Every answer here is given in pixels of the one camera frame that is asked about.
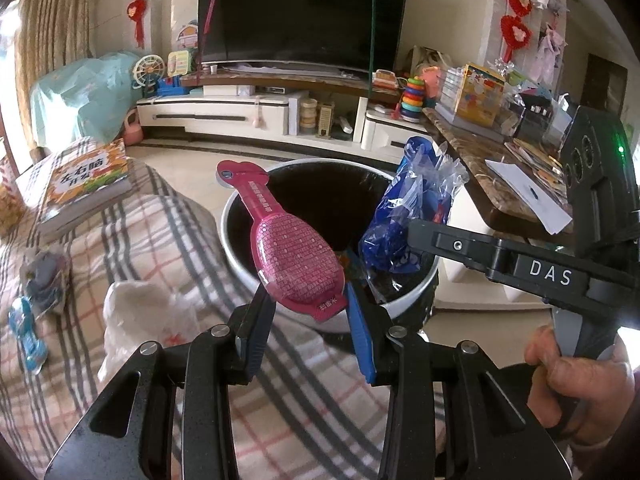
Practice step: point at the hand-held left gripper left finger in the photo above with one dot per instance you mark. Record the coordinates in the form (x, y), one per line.
(250, 340)

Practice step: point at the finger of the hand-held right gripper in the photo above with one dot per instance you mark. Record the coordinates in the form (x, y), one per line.
(455, 246)

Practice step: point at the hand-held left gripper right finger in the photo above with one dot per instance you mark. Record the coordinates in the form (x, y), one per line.
(362, 340)

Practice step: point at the blue plastic bag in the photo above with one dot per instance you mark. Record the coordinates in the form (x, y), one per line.
(390, 220)

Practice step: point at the white bin with black liner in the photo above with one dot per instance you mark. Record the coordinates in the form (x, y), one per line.
(235, 260)

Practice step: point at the pink spoon-shaped packet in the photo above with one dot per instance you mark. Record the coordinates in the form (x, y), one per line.
(290, 250)

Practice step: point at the person's right forearm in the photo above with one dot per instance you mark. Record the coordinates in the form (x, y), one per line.
(605, 460)

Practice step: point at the person's right hand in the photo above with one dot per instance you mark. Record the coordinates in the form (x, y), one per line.
(595, 395)

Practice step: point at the white paper sheet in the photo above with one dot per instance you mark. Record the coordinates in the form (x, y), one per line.
(530, 195)

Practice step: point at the marble side table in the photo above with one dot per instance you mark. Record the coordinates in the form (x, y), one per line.
(475, 170)

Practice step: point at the white plastic bag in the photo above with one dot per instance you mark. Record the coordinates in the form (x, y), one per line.
(145, 310)

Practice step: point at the plaid blanket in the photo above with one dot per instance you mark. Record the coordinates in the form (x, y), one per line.
(150, 230)

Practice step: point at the yellow picture box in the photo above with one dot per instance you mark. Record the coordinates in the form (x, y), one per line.
(477, 97)

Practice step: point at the red yellow toy register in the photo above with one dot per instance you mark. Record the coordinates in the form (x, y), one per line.
(386, 81)

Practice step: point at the paper gift bag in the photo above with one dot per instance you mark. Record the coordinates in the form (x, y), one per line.
(427, 60)

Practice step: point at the bamboo steamer stack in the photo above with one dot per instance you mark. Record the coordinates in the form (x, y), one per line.
(308, 117)

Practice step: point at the white book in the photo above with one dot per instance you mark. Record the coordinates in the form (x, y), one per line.
(100, 212)

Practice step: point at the clear bag with grey item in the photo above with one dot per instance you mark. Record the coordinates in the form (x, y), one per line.
(47, 277)

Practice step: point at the small blue white packet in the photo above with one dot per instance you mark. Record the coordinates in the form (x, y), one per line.
(27, 335)

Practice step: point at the pink hanging spoon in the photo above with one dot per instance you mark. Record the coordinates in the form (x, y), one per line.
(258, 117)

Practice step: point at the orange cover picture book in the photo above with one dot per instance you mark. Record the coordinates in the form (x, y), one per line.
(85, 175)

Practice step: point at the white tv cabinet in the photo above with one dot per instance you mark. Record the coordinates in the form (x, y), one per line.
(225, 107)

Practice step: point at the pink toy kettle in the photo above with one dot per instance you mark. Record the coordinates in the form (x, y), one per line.
(133, 132)

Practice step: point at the brown tv riser shelf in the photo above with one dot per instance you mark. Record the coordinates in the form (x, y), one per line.
(280, 82)

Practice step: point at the blue toy tray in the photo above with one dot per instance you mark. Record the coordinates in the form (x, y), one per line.
(170, 89)

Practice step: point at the clear jar of snack balls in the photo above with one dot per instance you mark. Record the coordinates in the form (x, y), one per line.
(9, 200)

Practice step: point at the black television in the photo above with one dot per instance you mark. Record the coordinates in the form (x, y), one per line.
(300, 10)

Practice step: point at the yellow toy phone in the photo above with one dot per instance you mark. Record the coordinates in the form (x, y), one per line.
(179, 64)

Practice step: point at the ferris wheel toy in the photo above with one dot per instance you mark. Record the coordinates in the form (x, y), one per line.
(149, 71)

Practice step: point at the teal dust cover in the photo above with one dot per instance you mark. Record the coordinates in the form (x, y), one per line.
(80, 95)

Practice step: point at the house shaped toy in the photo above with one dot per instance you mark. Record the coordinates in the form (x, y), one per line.
(186, 36)

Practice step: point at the beige curtain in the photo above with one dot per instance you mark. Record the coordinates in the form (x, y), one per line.
(55, 25)

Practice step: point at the white security camera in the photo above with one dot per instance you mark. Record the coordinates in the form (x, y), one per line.
(541, 0)

